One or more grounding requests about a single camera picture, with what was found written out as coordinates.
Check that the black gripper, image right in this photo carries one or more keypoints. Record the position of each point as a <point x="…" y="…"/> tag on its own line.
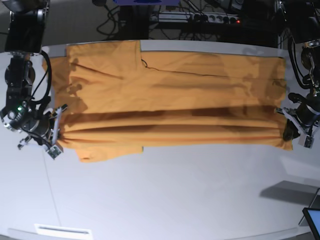
<point x="307" y="114"/>

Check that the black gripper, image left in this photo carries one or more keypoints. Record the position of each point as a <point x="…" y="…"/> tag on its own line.
<point x="41" y="130"/>

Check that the orange yellow T-shirt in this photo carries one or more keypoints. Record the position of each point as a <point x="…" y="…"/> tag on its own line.
<point x="121" y="99"/>

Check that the black robot arm, image left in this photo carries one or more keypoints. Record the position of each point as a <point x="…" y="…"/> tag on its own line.
<point x="25" y="35"/>

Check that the tablet screen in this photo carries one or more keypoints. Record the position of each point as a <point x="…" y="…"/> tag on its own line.
<point x="312" y="216"/>

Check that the white power strip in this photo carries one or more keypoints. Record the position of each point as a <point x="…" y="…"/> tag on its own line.
<point x="191" y="17"/>

